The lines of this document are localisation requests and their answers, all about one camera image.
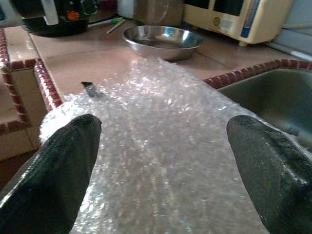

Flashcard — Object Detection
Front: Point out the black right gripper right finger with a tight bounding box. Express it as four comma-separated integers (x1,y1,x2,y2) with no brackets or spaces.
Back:
226,114,312,234

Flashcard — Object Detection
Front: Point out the beige water ionizer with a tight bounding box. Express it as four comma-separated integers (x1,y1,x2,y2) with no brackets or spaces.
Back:
182,0,294,47

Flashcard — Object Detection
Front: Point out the white plastic jug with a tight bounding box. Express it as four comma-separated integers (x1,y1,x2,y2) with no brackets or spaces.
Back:
117,0,135,20

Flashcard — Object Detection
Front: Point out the steel bowl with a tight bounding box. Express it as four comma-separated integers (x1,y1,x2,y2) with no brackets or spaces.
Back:
121,25,205,61

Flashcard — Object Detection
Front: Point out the bubble wrap sheet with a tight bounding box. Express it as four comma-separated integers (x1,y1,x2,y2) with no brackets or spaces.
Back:
39,57,308,234

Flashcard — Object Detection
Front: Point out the black electric kettle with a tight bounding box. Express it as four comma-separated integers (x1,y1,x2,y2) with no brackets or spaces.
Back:
12,0,98,38

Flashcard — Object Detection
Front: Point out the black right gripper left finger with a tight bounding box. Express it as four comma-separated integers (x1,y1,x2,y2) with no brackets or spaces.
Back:
0,114,103,234

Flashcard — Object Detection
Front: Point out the white chopsticks green tip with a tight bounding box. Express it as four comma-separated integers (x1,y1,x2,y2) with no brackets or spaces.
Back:
87,17,125,35

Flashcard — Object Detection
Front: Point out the thin white tube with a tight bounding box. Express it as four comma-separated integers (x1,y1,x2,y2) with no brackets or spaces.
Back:
267,41,312,63

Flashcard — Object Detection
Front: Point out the jar with brown contents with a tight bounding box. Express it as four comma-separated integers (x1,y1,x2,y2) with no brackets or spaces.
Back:
133,0,185,27

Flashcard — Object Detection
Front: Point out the steel sink basin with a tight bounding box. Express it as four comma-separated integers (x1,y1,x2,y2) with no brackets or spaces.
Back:
216,68,312,147

